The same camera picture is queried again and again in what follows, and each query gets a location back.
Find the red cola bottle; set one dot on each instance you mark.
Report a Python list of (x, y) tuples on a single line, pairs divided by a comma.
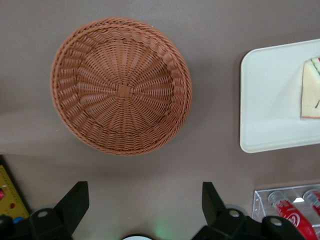
[(313, 200), (292, 217)]

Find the triangle sandwich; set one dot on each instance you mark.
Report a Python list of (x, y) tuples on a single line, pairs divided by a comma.
[(311, 95)]

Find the cream plastic tray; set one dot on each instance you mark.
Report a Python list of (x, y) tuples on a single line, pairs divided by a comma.
[(270, 100)]

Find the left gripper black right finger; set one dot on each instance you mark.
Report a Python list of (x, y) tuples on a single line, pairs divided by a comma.
[(215, 207)]

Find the clear acrylic bottle rack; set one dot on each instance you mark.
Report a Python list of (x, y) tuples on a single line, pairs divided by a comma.
[(260, 202)]

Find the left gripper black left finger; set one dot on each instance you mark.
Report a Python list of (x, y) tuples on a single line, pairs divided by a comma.
[(72, 205)]

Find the round brown wicker basket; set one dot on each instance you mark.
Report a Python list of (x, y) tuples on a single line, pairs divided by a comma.
[(120, 87)]

